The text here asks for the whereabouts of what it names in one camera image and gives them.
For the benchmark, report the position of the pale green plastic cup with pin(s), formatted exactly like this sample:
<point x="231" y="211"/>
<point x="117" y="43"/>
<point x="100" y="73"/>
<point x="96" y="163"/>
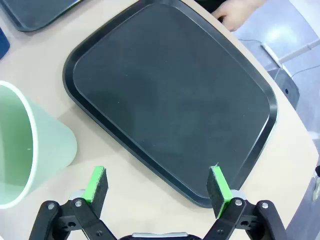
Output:
<point x="50" y="140"/>

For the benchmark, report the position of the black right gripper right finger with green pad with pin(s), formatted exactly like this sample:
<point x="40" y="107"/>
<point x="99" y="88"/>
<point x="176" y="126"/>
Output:
<point x="240" y="220"/>

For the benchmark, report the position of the person's left hand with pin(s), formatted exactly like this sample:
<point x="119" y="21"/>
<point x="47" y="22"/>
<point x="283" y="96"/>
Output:
<point x="237" y="13"/>

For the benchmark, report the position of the grey metal floor box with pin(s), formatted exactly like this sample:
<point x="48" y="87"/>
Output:
<point x="285" y="87"/>

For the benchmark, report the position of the large black plastic tray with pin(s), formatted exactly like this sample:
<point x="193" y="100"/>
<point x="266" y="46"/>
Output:
<point x="170" y="100"/>

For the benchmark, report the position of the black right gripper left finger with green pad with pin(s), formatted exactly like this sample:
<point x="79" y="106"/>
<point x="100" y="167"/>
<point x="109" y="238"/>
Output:
<point x="75" y="220"/>

